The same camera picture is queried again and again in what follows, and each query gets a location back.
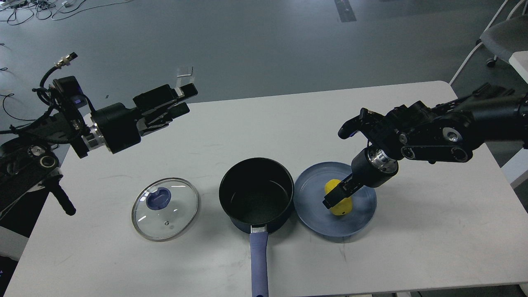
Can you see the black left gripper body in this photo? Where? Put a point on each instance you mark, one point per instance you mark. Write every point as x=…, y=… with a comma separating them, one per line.
x=118, y=127

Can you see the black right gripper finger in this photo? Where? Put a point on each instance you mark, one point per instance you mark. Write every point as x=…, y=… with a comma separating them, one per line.
x=335, y=196

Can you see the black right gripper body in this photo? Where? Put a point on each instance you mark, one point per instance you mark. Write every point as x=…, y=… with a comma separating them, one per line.
x=371, y=168

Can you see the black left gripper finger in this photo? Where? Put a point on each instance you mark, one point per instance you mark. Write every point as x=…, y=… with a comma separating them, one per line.
x=184, y=92
x=176, y=111

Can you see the glass pot lid blue knob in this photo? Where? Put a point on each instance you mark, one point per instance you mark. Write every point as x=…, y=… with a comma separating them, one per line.
x=165, y=208

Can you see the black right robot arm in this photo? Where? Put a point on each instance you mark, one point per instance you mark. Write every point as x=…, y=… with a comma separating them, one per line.
x=448, y=132

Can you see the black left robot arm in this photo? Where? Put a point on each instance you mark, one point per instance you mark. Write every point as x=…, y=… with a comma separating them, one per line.
x=28, y=161

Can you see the clear floor tape piece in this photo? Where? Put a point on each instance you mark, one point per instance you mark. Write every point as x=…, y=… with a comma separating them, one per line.
x=185, y=75

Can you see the blue round plate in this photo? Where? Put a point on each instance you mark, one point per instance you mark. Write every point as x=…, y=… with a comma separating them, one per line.
x=310, y=188

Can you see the dark blue saucepan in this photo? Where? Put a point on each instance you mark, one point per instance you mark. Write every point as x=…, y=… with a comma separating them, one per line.
x=257, y=195

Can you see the dark floor tape strip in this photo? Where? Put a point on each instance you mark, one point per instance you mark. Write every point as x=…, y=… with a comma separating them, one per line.
x=345, y=11

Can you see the grey office chair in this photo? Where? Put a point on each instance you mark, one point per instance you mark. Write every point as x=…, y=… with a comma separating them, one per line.
x=502, y=39

